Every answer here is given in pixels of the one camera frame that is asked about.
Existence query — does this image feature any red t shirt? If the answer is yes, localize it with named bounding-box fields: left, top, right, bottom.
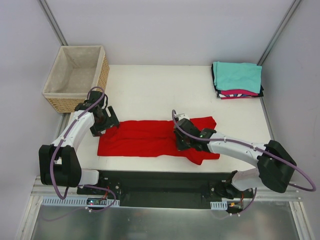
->
left=97, top=120, right=220, bottom=165

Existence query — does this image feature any wicker basket with cloth liner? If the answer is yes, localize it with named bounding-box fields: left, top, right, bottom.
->
left=42, top=45, right=110, bottom=114

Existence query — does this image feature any pink t shirt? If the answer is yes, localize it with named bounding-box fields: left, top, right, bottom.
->
left=217, top=89, right=259, bottom=99

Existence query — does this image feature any black t shirt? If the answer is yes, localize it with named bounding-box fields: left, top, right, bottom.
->
left=211, top=64, right=264, bottom=99

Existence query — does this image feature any teal t shirt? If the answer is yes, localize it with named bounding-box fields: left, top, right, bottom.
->
left=213, top=61, right=262, bottom=94

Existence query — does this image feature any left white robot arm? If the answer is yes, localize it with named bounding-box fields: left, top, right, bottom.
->
left=38, top=89, right=120, bottom=195

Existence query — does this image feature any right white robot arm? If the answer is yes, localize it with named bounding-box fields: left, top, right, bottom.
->
left=173, top=117, right=297, bottom=199

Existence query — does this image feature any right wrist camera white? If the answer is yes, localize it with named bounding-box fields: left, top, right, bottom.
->
left=174, top=113, right=190, bottom=122

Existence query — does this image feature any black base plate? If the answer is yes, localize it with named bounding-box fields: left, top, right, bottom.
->
left=76, top=169, right=255, bottom=208

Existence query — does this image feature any left aluminium frame post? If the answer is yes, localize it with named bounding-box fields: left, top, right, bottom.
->
left=38, top=0, right=68, bottom=46

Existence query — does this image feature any aluminium frame post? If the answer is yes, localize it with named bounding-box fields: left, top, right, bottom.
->
left=38, top=0, right=68, bottom=46
left=257, top=0, right=304, bottom=66

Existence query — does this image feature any right aluminium frame post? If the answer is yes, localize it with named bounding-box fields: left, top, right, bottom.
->
left=257, top=0, right=304, bottom=66

